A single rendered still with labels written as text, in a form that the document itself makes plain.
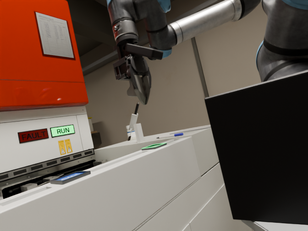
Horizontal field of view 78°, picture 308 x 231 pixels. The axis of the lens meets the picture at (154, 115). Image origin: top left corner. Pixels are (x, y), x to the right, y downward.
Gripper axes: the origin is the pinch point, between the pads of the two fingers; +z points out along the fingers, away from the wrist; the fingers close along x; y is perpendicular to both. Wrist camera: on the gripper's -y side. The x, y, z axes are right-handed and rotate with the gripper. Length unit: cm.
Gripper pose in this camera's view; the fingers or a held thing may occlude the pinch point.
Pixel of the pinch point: (145, 100)
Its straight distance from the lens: 57.4
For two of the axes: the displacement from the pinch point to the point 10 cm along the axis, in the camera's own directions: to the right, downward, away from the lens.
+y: -7.5, 2.0, 6.3
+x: -6.3, 1.0, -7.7
